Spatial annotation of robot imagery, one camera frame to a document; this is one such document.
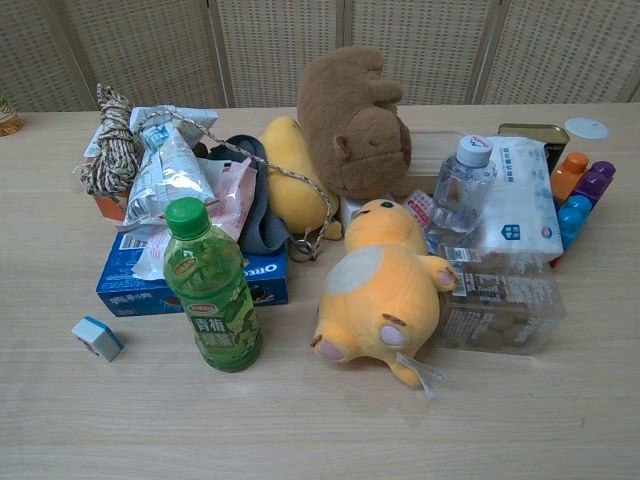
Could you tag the small blue white block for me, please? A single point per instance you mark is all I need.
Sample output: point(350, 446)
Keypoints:
point(95, 336)

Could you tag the small white box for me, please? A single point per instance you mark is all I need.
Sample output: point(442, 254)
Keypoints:
point(349, 210)

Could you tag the yellow mango plush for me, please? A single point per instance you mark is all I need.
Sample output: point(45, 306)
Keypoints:
point(292, 200)

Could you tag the grey cloth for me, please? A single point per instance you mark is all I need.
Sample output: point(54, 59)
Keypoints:
point(267, 227)

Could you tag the yellow duck plush toy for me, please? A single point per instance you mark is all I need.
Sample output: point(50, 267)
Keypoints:
point(380, 290)

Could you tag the pink snack packet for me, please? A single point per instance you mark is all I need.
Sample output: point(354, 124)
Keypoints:
point(235, 200)

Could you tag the red white small packet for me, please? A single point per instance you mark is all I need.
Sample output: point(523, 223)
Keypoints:
point(419, 206)

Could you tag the green tea bottle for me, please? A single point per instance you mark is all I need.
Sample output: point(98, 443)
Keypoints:
point(215, 300)

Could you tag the brown capybara plush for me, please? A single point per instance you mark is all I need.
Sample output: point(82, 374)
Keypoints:
point(345, 110)

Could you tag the clear water bottle white cap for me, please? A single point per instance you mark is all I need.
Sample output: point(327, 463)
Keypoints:
point(462, 190)

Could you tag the silver foil snack bag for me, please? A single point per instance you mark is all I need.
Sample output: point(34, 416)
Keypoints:
point(167, 175)

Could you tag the wicker folding screen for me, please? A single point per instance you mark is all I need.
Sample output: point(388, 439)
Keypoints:
point(280, 50)

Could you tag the blue Oreo cookie box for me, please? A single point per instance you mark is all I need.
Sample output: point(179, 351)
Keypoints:
point(130, 292)

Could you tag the clear plastic cookie box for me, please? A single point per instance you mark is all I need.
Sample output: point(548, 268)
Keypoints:
point(505, 310)

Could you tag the white tissue pack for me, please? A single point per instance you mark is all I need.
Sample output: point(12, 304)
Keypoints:
point(522, 210)

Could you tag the small orange box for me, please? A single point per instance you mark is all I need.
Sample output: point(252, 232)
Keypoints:
point(111, 207)

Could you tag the gold tin can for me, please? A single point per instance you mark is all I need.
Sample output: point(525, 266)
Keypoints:
point(535, 131)

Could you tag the blue toy block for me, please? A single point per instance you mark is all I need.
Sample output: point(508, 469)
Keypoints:
point(572, 220)

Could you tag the purple toy block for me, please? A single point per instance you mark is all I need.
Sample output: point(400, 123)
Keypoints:
point(595, 182)

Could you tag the white round lid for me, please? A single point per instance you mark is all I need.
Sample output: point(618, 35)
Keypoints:
point(587, 128)

